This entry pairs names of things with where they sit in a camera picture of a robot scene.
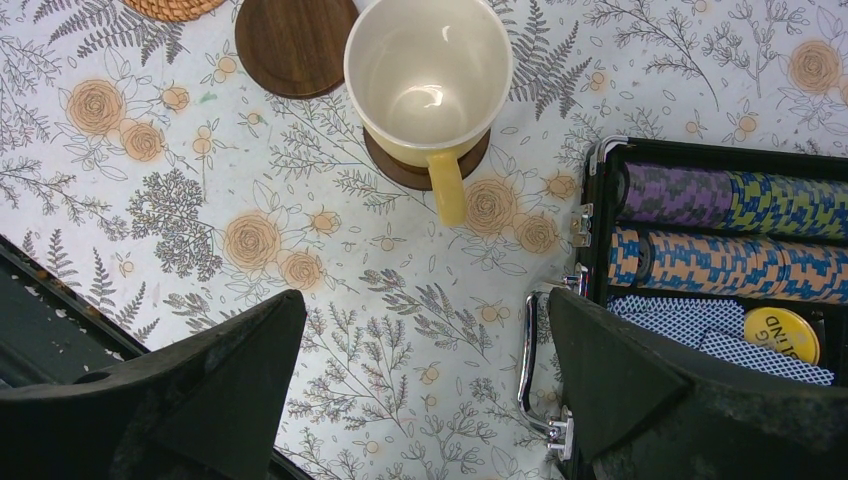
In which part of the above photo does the orange blue poker chip stack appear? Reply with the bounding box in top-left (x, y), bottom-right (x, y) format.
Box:
top-left (607, 226), bottom-right (847, 305)

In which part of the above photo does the yellow mug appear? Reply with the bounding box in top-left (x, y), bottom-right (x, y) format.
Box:
top-left (343, 0), bottom-right (513, 226)

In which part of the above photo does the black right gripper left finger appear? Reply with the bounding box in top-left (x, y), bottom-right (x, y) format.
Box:
top-left (1, 290), bottom-right (307, 479)

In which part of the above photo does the floral tablecloth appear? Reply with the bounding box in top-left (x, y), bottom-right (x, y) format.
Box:
top-left (1, 1), bottom-right (847, 479)

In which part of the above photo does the yellow dealer button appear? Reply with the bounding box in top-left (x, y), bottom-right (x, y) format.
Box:
top-left (744, 307), bottom-right (821, 365)

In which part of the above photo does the woven rattan coaster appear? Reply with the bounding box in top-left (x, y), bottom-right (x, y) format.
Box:
top-left (123, 0), bottom-right (224, 22)

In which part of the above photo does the black poker chip case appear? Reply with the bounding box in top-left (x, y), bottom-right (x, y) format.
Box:
top-left (569, 135), bottom-right (848, 480)

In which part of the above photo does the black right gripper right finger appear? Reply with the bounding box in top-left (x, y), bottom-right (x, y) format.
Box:
top-left (549, 288), bottom-right (847, 479)

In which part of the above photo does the blue playing cards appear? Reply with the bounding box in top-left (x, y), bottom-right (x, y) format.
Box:
top-left (607, 295), bottom-right (836, 386)

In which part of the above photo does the chrome case handle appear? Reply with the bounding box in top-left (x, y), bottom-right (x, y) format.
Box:
top-left (516, 264), bottom-right (591, 462)

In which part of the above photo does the small dark wooden coaster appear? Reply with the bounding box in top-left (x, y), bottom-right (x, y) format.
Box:
top-left (235, 0), bottom-right (358, 99)

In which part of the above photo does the purple poker chip stack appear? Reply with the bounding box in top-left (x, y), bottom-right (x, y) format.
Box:
top-left (615, 163), bottom-right (733, 228)

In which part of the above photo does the dark wooden coaster under mug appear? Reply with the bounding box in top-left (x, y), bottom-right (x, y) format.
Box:
top-left (362, 129), bottom-right (491, 191)

